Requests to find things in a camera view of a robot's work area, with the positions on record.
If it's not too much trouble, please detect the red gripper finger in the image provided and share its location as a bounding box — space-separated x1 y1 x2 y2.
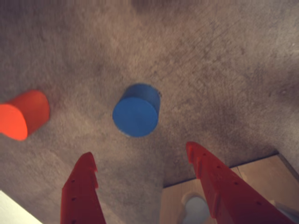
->
60 151 107 224
185 141 295 224

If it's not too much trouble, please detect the blue cylinder block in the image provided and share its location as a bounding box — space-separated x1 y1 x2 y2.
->
112 83 162 138

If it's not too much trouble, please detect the wooden shape sorter box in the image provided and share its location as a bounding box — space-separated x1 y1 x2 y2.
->
158 151 299 224

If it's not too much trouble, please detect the orange heart-shaped block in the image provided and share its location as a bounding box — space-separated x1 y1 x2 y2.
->
0 90 50 141

